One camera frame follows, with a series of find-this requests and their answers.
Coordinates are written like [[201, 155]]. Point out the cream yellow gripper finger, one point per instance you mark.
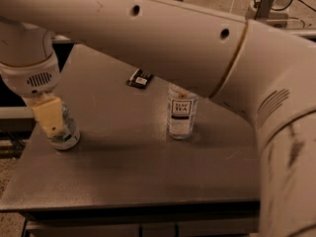
[[47, 110]]

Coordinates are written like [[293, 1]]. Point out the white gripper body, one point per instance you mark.
[[31, 79]]

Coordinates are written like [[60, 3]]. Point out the green white 7up can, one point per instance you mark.
[[70, 134]]

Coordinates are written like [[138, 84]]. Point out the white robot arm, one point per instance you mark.
[[260, 73]]

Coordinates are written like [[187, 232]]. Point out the black snack wrapper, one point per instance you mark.
[[139, 79]]

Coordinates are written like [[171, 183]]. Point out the clear tea water bottle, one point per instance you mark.
[[182, 107]]

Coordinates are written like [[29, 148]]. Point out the right metal rail bracket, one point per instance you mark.
[[263, 9]]

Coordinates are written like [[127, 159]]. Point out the white device with cable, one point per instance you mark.
[[279, 16]]

